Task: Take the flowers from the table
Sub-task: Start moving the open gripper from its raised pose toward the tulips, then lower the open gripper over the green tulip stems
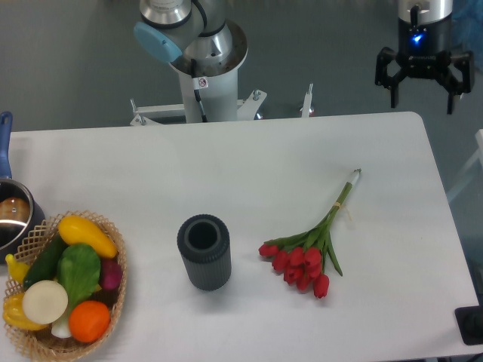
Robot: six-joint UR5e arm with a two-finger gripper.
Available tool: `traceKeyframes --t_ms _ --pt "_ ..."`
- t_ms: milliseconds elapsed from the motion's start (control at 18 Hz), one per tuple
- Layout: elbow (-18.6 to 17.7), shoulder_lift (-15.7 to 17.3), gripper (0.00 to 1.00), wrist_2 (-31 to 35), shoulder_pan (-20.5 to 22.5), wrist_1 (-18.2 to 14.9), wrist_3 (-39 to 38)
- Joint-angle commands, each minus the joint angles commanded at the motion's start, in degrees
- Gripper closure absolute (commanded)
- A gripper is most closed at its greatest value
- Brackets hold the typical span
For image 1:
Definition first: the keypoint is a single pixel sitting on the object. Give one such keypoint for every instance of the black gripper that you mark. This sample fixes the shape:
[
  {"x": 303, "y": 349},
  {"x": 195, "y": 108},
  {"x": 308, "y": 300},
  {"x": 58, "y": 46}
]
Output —
[{"x": 424, "y": 31}]

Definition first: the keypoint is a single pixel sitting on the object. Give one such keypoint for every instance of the red tulip bouquet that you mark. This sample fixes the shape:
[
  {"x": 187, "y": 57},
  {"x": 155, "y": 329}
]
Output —
[{"x": 301, "y": 258}]

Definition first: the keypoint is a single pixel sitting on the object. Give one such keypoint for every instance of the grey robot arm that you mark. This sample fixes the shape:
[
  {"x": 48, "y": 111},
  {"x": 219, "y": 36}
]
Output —
[{"x": 206, "y": 49}]

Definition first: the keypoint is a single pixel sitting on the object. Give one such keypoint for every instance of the blue plastic bag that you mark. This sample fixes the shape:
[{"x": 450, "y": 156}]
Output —
[{"x": 467, "y": 25}]

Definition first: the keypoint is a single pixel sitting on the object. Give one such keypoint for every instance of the black device at edge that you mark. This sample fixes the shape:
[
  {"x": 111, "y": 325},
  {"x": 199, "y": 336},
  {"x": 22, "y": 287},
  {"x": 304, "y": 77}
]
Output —
[{"x": 469, "y": 321}]

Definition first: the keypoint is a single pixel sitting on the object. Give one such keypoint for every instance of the dark grey ribbed vase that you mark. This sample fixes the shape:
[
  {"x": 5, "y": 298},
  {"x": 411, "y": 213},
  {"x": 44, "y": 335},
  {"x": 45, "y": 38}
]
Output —
[{"x": 204, "y": 245}]

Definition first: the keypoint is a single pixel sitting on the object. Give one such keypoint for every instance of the purple radish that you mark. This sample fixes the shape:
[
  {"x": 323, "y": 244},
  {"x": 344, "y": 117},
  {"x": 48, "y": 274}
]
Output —
[{"x": 110, "y": 274}]

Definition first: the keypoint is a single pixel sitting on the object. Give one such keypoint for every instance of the yellow squash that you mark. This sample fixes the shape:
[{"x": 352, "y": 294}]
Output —
[{"x": 75, "y": 229}]

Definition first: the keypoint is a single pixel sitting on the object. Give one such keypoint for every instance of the green lettuce leaf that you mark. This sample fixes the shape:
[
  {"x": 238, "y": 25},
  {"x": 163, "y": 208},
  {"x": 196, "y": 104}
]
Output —
[{"x": 78, "y": 271}]

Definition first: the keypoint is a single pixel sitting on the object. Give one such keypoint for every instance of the orange fruit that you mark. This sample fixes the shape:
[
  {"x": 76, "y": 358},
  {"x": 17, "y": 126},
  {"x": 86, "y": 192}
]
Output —
[{"x": 89, "y": 321}]

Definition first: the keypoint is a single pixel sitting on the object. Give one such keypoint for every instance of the dark green cucumber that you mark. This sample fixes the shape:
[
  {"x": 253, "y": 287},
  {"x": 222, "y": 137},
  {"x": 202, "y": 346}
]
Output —
[{"x": 45, "y": 265}]

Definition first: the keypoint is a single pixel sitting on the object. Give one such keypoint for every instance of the white onion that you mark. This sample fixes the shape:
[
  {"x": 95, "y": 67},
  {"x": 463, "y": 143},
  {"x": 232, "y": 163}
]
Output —
[{"x": 45, "y": 302}]

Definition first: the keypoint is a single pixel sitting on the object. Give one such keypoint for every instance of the woven wicker basket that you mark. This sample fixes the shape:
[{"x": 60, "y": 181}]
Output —
[{"x": 41, "y": 345}]

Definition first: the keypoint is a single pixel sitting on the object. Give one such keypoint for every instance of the yellow bell pepper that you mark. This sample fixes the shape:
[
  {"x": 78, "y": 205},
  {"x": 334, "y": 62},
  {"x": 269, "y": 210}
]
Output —
[{"x": 14, "y": 315}]

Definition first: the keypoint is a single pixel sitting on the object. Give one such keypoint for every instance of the white frame at right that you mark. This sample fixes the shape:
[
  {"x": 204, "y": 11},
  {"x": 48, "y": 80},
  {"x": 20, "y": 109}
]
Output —
[{"x": 469, "y": 171}]

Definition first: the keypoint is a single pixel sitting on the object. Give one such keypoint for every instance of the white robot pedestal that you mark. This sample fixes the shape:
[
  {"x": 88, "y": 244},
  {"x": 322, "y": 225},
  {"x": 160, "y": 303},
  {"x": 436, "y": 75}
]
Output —
[{"x": 205, "y": 99}]

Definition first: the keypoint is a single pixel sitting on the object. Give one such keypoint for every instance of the blue handled saucepan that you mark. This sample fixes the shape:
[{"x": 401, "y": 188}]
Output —
[{"x": 20, "y": 212}]

